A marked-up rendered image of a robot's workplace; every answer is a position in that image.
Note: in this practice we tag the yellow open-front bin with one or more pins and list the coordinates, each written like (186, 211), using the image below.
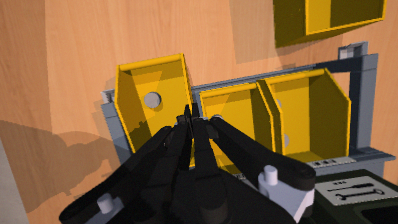
(141, 122)
(315, 115)
(294, 20)
(244, 107)

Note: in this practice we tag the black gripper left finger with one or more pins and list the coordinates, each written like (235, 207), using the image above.
(150, 171)

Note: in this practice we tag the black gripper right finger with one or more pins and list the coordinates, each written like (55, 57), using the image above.
(286, 181)

